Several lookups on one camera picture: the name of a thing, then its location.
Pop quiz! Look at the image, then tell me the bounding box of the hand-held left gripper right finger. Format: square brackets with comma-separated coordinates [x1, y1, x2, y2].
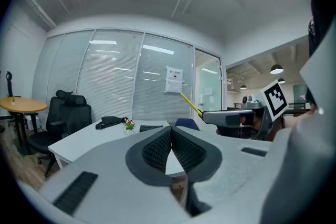
[172, 125, 279, 221]

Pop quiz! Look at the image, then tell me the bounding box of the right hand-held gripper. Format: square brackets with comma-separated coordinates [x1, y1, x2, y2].
[202, 80, 289, 141]

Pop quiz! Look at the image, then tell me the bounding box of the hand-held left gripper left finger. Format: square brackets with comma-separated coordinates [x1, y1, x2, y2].
[39, 126, 190, 224]

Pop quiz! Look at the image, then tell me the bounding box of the yellow pen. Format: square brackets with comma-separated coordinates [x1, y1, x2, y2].
[180, 93, 203, 118]

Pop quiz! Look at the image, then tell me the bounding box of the person's right forearm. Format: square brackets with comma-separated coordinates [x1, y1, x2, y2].
[272, 106, 319, 140]

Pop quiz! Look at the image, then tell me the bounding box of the blue chair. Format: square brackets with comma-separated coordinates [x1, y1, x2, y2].
[173, 118, 201, 131]

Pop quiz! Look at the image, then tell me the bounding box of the small potted flower plant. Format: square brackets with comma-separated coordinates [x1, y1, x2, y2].
[123, 118, 136, 136]

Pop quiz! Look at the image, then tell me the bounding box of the black waist bag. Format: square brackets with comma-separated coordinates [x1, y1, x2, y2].
[95, 115, 129, 131]

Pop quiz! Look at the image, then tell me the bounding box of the black rectangular box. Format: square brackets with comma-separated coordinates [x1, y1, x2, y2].
[139, 124, 164, 133]

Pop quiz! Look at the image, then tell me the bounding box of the white paper notice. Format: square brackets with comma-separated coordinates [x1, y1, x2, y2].
[164, 78, 183, 94]
[165, 65, 184, 81]

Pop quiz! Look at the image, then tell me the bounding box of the black mesh office chair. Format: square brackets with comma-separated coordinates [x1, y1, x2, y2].
[27, 94, 93, 179]
[46, 89, 74, 140]

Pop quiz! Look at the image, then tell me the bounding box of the black metal railing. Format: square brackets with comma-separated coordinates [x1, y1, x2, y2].
[233, 101, 312, 116]

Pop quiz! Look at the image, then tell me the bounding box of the round wooden table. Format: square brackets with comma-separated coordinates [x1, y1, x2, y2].
[0, 97, 48, 155]

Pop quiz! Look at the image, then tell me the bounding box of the black floor stand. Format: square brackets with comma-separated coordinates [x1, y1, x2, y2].
[6, 71, 22, 99]

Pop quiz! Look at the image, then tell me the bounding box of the person's black t-shirt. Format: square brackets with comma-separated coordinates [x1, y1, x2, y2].
[306, 0, 336, 107]

